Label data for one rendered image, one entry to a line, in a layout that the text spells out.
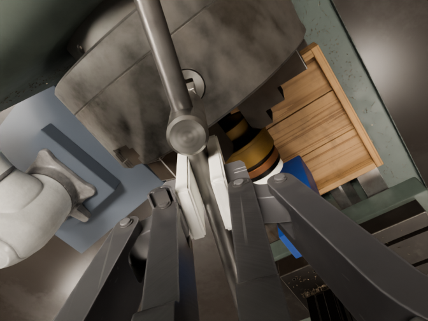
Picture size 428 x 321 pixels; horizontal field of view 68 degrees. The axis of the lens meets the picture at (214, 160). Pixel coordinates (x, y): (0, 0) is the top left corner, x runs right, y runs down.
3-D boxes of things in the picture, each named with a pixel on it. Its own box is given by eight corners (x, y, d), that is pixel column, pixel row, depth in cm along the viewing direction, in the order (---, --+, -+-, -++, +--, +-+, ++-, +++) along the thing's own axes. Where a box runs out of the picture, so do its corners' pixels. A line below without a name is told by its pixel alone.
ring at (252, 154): (200, 151, 45) (235, 196, 48) (255, 117, 42) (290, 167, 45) (206, 127, 53) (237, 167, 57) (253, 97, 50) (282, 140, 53)
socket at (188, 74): (167, 71, 32) (165, 74, 29) (198, 62, 32) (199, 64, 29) (177, 102, 33) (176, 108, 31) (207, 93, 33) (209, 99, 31)
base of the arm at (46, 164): (74, 229, 98) (65, 242, 93) (11, 183, 91) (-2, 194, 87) (109, 198, 91) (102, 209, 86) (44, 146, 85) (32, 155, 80)
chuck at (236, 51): (109, 92, 60) (32, 147, 31) (245, -18, 55) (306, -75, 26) (140, 128, 63) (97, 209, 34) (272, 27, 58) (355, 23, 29)
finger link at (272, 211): (232, 208, 14) (299, 190, 14) (222, 164, 18) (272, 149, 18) (240, 235, 14) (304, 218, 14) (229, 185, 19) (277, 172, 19)
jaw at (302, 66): (209, 70, 42) (290, 12, 37) (214, 61, 46) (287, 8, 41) (255, 134, 45) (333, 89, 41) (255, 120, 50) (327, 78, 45)
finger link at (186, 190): (206, 237, 16) (192, 241, 16) (200, 179, 23) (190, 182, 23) (189, 188, 15) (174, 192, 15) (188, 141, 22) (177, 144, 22)
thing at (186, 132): (171, 82, 26) (159, 123, 16) (197, 74, 26) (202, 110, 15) (179, 107, 27) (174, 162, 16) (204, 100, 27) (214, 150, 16)
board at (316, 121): (172, 136, 73) (169, 144, 70) (313, 41, 61) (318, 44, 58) (244, 223, 84) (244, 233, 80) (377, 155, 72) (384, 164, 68)
